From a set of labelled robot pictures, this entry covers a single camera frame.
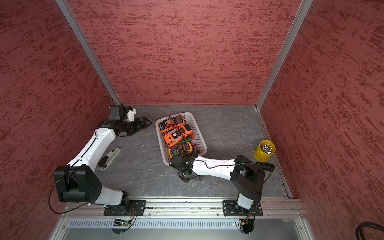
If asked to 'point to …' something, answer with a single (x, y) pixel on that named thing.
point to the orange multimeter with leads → (184, 130)
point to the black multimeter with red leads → (187, 179)
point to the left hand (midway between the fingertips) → (145, 128)
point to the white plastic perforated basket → (198, 138)
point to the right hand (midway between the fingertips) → (190, 177)
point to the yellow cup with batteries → (265, 150)
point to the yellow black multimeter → (189, 148)
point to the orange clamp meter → (172, 123)
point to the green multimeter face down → (187, 139)
